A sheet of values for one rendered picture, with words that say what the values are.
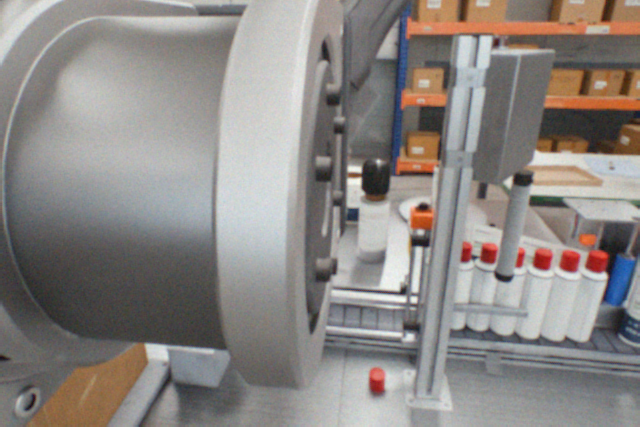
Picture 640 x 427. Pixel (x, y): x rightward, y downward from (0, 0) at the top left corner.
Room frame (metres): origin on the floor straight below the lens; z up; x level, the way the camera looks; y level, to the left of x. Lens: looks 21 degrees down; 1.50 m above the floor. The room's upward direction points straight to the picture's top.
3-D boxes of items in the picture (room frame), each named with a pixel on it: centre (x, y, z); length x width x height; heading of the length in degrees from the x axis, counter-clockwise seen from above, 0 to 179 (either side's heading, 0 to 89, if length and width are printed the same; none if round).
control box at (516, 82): (0.64, -0.29, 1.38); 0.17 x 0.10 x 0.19; 137
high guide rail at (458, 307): (0.75, 0.10, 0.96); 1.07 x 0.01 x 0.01; 82
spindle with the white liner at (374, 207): (1.03, -0.15, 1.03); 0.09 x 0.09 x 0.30
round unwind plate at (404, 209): (1.31, -0.45, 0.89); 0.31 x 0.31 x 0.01
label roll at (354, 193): (1.34, -0.12, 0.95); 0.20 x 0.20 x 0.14
